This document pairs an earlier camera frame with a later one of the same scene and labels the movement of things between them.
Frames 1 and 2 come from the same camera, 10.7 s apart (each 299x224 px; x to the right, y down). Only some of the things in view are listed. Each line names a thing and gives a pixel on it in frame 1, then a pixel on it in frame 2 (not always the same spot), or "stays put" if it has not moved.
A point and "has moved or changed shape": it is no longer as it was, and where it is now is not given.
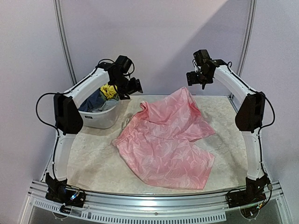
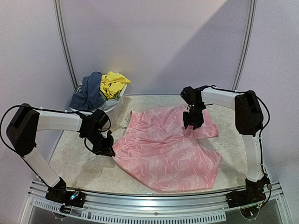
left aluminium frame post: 59,17 stays put
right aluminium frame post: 249,38 stays put
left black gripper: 136,86 -> 105,150
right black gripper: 193,78 -> 193,117
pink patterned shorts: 160,142 has moved or changed shape
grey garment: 109,104 stays put
